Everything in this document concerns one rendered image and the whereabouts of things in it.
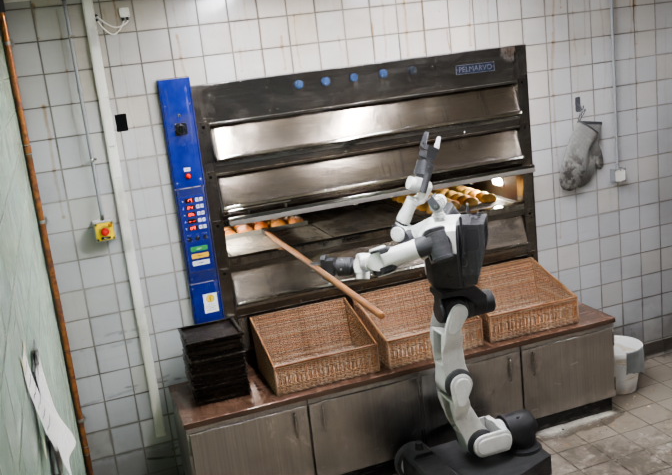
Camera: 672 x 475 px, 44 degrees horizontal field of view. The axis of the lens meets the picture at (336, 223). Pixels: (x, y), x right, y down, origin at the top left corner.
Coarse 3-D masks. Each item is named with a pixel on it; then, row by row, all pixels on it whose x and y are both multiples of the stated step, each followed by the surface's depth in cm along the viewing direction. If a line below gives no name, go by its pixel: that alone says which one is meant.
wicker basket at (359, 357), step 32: (256, 320) 445; (288, 320) 450; (320, 320) 455; (352, 320) 452; (256, 352) 442; (288, 352) 449; (320, 352) 454; (352, 352) 416; (288, 384) 408; (320, 384) 413
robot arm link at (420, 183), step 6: (420, 174) 403; (426, 174) 401; (408, 180) 406; (414, 180) 403; (420, 180) 404; (426, 180) 401; (408, 186) 404; (414, 186) 403; (420, 186) 404; (426, 186) 401; (420, 192) 408
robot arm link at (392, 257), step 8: (376, 248) 367; (384, 248) 363; (392, 248) 362; (400, 248) 360; (408, 248) 359; (384, 256) 362; (392, 256) 361; (400, 256) 360; (408, 256) 359; (416, 256) 359; (384, 264) 363; (392, 264) 362; (400, 264) 363; (384, 272) 364; (392, 272) 368
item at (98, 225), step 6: (96, 222) 405; (102, 222) 406; (108, 222) 407; (96, 228) 405; (102, 228) 406; (108, 228) 407; (114, 228) 408; (96, 234) 406; (108, 234) 408; (114, 234) 409; (96, 240) 407; (102, 240) 407; (108, 240) 409
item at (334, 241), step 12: (516, 204) 491; (384, 228) 468; (324, 240) 456; (336, 240) 456; (348, 240) 458; (360, 240) 461; (264, 252) 445; (276, 252) 446; (288, 252) 448; (300, 252) 450; (240, 264) 440
